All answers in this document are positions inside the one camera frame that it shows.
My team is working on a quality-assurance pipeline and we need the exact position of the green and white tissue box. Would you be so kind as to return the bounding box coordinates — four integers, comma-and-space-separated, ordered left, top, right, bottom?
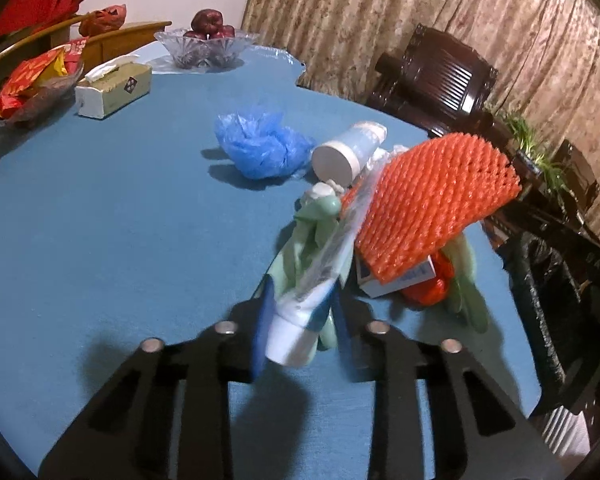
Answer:
75, 54, 153, 120

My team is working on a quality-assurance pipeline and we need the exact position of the white and blue toothpaste tube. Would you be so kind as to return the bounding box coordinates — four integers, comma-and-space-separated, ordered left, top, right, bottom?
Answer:
266, 175, 381, 367

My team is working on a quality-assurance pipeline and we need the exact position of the crumpled blue plastic bag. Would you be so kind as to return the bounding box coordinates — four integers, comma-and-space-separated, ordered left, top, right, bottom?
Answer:
214, 109, 317, 181

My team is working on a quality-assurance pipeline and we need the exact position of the clear glass fruit bowl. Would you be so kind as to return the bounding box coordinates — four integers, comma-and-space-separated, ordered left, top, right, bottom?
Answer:
154, 29, 260, 70

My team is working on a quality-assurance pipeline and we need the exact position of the white and blue paper cup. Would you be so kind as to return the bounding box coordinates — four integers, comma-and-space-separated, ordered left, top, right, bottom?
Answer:
311, 121, 388, 184

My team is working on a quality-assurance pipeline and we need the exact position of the small white and blue box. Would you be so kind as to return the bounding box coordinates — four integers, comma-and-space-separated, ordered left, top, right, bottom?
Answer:
355, 255, 437, 299

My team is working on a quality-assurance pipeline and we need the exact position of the dark glass snack dish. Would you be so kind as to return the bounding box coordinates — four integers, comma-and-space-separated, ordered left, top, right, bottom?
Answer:
0, 71, 84, 136

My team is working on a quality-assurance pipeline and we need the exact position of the red and black knotted bag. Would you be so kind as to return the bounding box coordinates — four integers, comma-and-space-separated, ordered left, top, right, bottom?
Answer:
78, 4, 127, 37

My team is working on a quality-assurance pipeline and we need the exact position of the green rubber glove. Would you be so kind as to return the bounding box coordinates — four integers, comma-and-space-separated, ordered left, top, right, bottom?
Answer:
442, 232, 491, 335
265, 192, 356, 352

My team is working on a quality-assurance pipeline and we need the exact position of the large dark red apple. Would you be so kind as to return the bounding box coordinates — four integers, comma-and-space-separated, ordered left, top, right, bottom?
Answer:
191, 9, 226, 34

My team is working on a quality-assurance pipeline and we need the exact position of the green potted plant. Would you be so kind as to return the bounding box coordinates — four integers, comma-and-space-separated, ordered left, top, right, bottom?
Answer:
495, 105, 572, 196

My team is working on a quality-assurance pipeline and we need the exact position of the beige floral curtain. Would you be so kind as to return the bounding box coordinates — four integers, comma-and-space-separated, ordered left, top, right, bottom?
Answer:
240, 0, 600, 251

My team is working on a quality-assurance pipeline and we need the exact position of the black trash bag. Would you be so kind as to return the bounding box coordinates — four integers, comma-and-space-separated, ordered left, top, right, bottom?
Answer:
497, 232, 600, 417

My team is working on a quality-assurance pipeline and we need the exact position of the curved wooden chair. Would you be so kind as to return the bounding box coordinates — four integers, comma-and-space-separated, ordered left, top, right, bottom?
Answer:
0, 14, 88, 106

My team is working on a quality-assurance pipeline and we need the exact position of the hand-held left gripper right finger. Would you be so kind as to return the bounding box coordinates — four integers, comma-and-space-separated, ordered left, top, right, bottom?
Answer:
330, 285, 566, 480

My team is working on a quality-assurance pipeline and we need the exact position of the dark wooden armchair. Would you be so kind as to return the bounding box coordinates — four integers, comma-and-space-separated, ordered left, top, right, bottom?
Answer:
365, 22, 512, 147

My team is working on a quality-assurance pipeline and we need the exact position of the dark wooden side table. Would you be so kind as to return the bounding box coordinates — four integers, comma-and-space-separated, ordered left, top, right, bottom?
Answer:
482, 140, 600, 286

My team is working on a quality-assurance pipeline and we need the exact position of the crumpled red plastic bag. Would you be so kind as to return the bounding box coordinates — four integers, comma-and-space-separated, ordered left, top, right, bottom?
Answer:
400, 250, 456, 307

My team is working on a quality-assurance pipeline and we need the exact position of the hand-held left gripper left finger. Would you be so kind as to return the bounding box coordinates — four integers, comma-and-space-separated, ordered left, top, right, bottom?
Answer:
37, 275, 281, 480

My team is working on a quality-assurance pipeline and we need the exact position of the orange foam fruit net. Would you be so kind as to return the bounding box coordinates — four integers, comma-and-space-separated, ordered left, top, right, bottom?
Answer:
340, 131, 522, 286

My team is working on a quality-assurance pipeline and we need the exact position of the wooden side cabinet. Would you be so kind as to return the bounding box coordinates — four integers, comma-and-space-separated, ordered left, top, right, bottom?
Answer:
69, 21, 173, 68

